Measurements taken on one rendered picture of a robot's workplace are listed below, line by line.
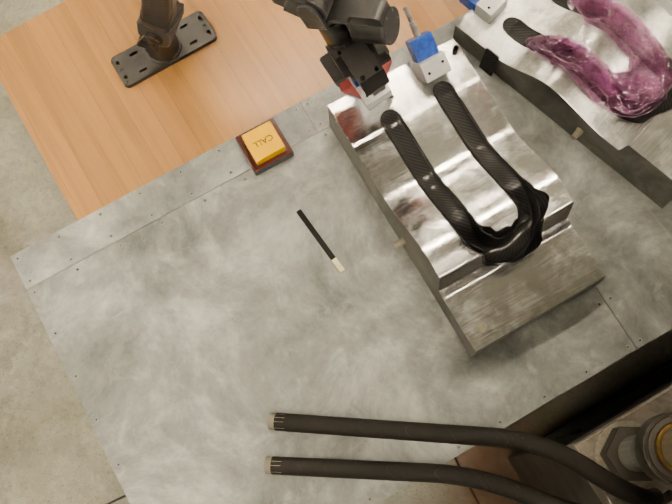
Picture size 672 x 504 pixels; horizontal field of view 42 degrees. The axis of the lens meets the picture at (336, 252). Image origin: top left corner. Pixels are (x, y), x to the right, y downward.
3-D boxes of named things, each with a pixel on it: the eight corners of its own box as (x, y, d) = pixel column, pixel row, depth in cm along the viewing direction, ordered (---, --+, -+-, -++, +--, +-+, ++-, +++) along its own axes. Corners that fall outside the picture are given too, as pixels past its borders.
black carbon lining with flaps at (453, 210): (373, 121, 157) (374, 99, 148) (451, 79, 158) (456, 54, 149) (477, 287, 148) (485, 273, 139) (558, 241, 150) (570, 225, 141)
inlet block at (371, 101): (328, 49, 156) (325, 42, 151) (352, 33, 156) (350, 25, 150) (368, 110, 156) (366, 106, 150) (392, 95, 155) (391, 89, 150)
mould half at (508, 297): (329, 125, 164) (326, 94, 151) (448, 61, 167) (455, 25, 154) (471, 357, 152) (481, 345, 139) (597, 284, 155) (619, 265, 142)
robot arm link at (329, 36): (372, 23, 139) (357, -6, 133) (359, 53, 137) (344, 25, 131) (333, 20, 142) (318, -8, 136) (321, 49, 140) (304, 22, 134)
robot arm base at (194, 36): (212, 18, 162) (193, -11, 164) (116, 70, 160) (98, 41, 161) (218, 39, 170) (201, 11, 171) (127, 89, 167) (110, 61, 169)
